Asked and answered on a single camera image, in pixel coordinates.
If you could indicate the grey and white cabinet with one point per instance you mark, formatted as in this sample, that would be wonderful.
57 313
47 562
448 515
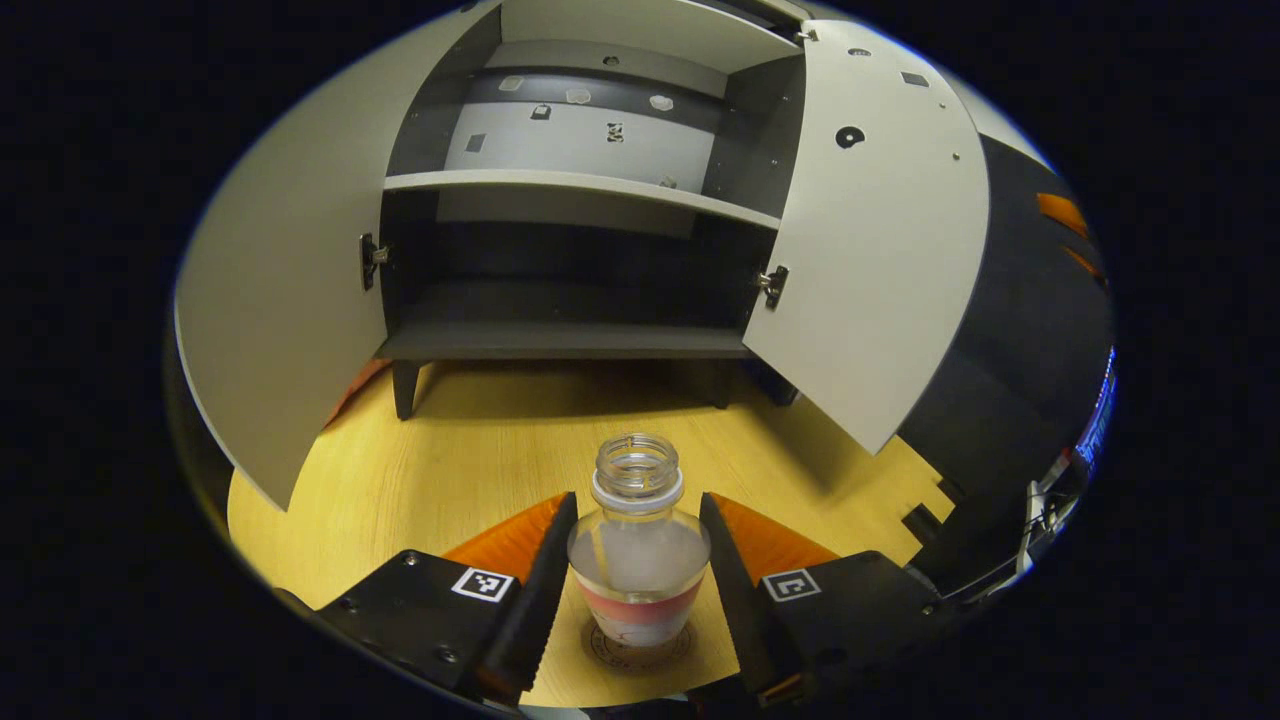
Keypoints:
560 340

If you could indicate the metal door hinge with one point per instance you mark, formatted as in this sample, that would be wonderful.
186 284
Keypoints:
368 262
805 34
775 285

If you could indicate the white cabinet shelf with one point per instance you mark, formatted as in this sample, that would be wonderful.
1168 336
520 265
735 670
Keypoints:
560 182
640 25

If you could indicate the black backdrop cloth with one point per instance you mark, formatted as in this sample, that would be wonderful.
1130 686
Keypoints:
1010 330

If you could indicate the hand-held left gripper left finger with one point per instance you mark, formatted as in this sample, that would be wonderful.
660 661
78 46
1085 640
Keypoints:
540 600

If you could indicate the white cabinet door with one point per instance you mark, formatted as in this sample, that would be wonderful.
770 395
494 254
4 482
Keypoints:
880 250
290 250

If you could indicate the round brown coaster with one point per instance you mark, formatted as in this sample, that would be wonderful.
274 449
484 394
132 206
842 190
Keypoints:
640 660

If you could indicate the white device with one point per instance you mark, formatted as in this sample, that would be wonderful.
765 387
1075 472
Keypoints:
1035 510

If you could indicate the clear plastic bottle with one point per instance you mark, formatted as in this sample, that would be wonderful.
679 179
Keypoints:
640 560

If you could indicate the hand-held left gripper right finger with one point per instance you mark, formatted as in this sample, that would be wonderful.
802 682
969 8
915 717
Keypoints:
740 610

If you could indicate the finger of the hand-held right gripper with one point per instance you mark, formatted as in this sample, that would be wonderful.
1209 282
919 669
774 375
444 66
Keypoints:
1088 268
1062 210

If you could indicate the computer monitor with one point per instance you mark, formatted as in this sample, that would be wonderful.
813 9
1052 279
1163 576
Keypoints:
1100 410

